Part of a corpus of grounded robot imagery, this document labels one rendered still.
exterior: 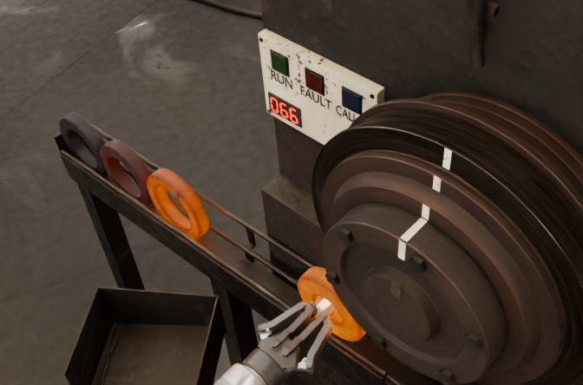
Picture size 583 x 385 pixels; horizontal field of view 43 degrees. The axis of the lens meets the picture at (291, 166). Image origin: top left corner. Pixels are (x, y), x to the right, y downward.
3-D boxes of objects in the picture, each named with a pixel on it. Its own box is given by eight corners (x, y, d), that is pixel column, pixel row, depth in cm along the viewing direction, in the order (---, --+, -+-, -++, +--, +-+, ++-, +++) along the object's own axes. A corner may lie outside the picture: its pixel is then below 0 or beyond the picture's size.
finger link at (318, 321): (278, 351, 127) (284, 356, 127) (323, 308, 132) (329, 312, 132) (281, 362, 130) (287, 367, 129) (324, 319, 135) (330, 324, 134)
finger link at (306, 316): (278, 359, 131) (271, 355, 131) (318, 315, 136) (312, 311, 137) (275, 349, 128) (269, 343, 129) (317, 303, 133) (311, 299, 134)
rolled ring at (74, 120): (89, 133, 182) (101, 126, 184) (49, 109, 193) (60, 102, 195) (112, 188, 194) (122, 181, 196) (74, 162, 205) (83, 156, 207)
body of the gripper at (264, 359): (241, 375, 131) (277, 339, 135) (276, 404, 127) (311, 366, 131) (234, 355, 126) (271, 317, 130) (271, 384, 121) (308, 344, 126)
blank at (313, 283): (302, 252, 137) (290, 264, 135) (367, 292, 128) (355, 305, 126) (315, 303, 147) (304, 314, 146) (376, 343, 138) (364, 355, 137)
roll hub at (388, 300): (343, 289, 121) (340, 168, 101) (493, 393, 107) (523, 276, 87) (321, 310, 118) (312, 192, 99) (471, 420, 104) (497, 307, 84)
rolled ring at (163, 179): (136, 166, 173) (147, 158, 175) (160, 223, 184) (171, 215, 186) (185, 191, 162) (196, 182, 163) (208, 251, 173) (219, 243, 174)
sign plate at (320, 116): (273, 107, 141) (265, 28, 128) (383, 168, 128) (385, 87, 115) (265, 113, 140) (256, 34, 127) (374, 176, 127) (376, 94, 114)
